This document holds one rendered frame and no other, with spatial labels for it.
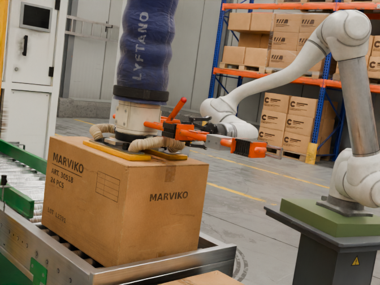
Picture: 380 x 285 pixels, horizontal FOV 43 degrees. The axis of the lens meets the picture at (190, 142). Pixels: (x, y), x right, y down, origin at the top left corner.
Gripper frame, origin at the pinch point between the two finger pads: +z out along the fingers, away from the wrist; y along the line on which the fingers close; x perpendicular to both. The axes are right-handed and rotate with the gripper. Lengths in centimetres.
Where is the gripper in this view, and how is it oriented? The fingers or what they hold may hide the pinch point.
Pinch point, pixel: (180, 131)
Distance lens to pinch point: 178.4
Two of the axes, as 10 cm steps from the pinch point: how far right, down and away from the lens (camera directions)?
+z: -7.3, -0.3, -6.8
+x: -6.7, -1.9, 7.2
